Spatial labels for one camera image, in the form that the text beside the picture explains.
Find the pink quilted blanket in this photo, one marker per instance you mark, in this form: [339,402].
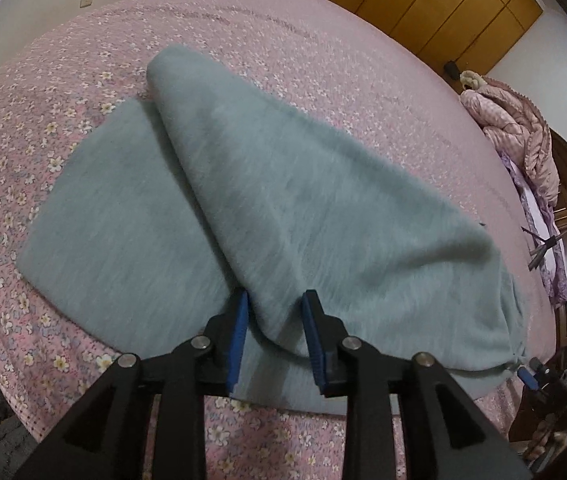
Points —
[516,127]

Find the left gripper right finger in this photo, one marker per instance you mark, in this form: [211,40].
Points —
[402,411]

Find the pink floral bed sheet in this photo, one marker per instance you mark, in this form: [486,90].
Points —
[310,54]

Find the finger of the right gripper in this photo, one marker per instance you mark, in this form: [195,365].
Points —
[527,378]

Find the grey-blue fleece pants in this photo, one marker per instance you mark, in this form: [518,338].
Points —
[210,185]

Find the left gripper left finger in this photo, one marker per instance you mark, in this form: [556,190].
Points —
[153,405]

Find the plush toy on blanket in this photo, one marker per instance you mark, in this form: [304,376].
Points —
[470,80]

